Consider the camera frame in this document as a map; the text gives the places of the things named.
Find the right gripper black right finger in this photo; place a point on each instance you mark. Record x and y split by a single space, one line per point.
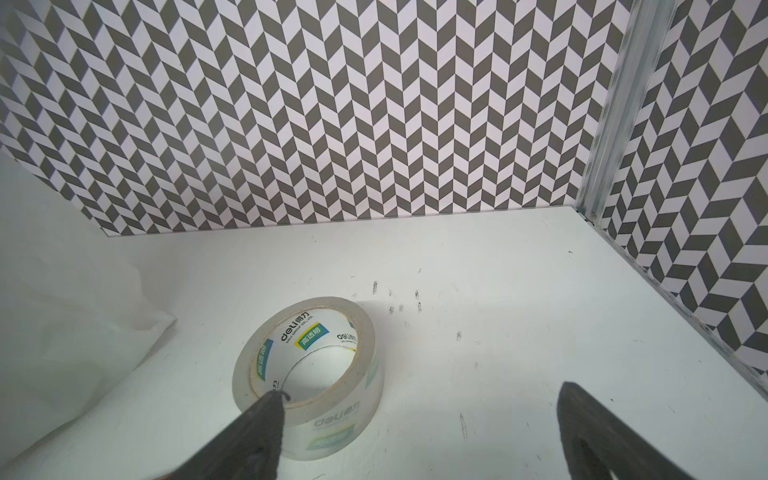
599 445

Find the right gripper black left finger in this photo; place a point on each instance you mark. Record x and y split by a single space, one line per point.
248 448

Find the white plastic bag lemon print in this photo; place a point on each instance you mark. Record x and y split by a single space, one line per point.
74 319

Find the clear packing tape roll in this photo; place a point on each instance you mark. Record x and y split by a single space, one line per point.
323 353

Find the aluminium corner post right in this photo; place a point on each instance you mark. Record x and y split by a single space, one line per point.
649 23

